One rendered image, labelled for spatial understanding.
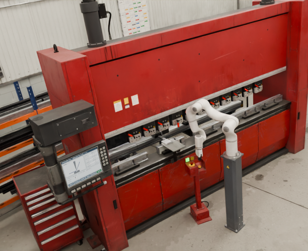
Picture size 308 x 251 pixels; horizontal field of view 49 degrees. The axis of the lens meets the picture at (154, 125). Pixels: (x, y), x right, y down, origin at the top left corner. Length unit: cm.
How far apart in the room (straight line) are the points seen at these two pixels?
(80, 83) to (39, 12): 449
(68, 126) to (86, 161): 37
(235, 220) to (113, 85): 209
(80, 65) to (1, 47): 423
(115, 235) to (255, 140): 239
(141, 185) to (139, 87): 114
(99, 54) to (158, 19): 609
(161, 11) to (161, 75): 576
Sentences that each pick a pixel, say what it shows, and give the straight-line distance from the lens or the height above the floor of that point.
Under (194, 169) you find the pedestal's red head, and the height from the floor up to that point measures 76.
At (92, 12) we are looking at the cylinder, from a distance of 342.
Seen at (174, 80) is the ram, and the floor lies 173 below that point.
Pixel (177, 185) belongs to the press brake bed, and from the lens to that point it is 431.
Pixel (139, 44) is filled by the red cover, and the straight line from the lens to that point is 357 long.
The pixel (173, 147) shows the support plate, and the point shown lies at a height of 100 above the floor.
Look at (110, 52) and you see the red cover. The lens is 342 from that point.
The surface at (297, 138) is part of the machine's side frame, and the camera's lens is 565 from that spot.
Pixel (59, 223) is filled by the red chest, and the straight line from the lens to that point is 407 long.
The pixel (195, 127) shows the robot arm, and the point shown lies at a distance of 374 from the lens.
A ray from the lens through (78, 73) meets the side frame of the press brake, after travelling 312.
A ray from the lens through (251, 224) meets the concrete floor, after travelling 436.
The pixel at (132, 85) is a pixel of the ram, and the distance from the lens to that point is 362.
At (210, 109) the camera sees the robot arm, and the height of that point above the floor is 151.
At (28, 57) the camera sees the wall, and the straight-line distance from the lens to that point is 744.
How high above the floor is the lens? 291
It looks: 25 degrees down
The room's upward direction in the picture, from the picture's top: 8 degrees counter-clockwise
